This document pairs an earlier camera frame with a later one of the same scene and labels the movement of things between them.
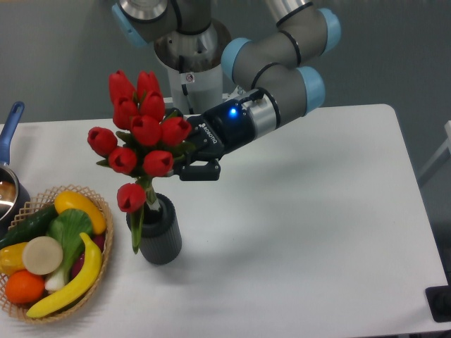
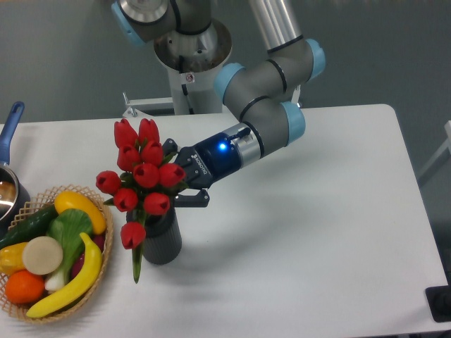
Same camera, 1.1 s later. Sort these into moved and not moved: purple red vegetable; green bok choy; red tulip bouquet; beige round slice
Moved: red tulip bouquet
Not moved: purple red vegetable; beige round slice; green bok choy
